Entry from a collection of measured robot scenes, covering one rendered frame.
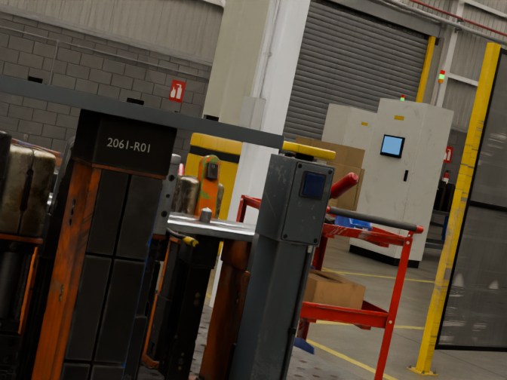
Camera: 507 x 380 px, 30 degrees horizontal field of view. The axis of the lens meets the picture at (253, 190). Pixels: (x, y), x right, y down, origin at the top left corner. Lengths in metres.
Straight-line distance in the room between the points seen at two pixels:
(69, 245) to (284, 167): 0.31
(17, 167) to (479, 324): 5.08
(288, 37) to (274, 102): 0.38
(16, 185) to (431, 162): 10.62
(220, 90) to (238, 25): 0.61
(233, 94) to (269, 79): 3.21
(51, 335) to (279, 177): 0.36
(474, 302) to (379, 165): 6.02
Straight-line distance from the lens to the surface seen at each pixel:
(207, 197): 1.74
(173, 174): 1.34
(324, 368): 2.09
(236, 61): 8.64
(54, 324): 1.18
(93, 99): 1.09
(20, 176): 1.28
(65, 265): 1.17
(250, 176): 5.43
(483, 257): 6.03
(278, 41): 5.46
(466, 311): 6.02
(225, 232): 1.53
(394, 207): 11.67
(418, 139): 11.57
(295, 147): 1.26
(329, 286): 3.66
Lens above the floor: 1.15
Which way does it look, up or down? 3 degrees down
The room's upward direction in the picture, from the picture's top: 12 degrees clockwise
